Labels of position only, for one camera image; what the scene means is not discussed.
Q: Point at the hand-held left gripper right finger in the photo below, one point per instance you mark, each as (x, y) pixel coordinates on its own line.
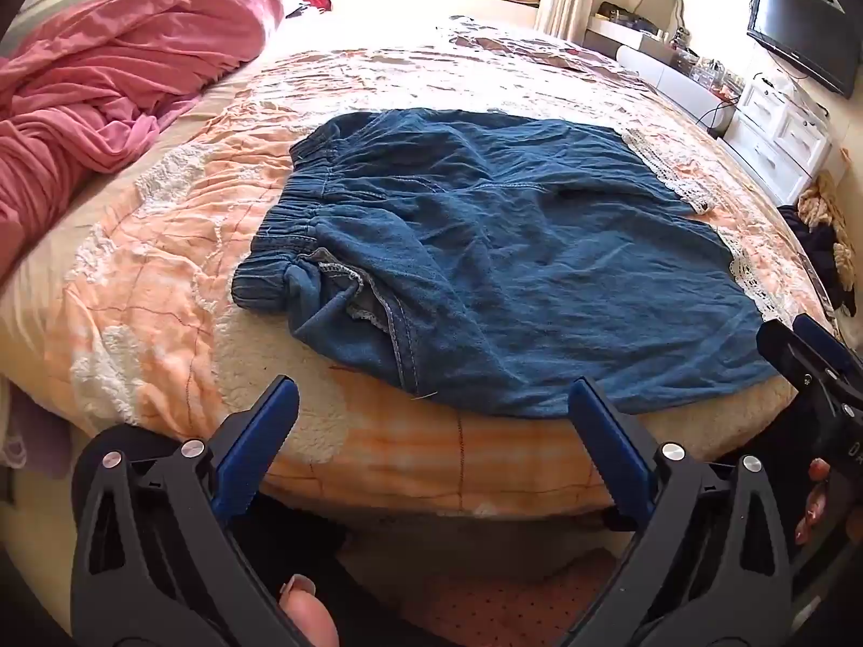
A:
(610, 445)

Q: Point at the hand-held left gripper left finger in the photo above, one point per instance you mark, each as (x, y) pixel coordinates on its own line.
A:
(259, 441)

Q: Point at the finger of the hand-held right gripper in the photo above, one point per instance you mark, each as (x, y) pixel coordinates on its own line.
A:
(826, 344)
(782, 347)

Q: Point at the blue denim pants lace trim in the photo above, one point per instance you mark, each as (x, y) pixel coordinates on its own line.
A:
(505, 249)

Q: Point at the person's right hand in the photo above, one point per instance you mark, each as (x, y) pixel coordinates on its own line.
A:
(819, 495)

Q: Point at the person's left hand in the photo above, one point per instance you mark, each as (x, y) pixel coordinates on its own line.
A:
(307, 613)

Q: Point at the dark and tan clothes pile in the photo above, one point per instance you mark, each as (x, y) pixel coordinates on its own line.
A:
(819, 229)

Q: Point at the pink dotted cloth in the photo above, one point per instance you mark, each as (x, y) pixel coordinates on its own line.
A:
(499, 596)

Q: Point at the white drawer cabinet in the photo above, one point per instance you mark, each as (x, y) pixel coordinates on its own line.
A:
(775, 131)

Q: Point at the orange bear bedspread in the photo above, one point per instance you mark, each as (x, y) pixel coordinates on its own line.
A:
(202, 229)

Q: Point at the purple cloth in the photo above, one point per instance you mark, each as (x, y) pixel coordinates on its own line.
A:
(30, 428)

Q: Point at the clear jars group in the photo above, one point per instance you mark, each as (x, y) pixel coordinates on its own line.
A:
(708, 71)

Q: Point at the long white low cabinet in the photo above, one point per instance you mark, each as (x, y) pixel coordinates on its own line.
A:
(664, 77)

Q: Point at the black flat television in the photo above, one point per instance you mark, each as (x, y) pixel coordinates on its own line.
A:
(799, 30)

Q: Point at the grey quilted blanket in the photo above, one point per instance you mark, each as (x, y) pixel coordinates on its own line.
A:
(539, 47)

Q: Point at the pink duvet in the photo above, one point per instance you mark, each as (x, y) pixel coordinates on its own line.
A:
(114, 74)

